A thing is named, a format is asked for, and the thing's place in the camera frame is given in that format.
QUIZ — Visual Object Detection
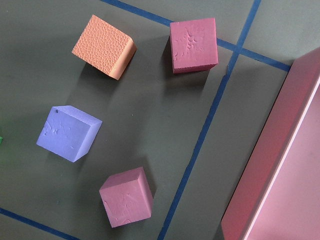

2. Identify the crimson foam block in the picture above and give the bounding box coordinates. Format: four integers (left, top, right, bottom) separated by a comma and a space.
170, 18, 219, 74
99, 166, 153, 228

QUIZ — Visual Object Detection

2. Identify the purple foam block right side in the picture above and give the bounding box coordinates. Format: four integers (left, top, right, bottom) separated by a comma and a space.
36, 105, 103, 163

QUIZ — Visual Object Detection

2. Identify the orange foam block right side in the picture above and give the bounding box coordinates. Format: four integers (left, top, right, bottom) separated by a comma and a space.
71, 15, 137, 80

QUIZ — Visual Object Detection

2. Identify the red plastic bin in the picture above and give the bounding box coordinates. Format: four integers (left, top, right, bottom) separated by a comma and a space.
221, 49, 320, 240

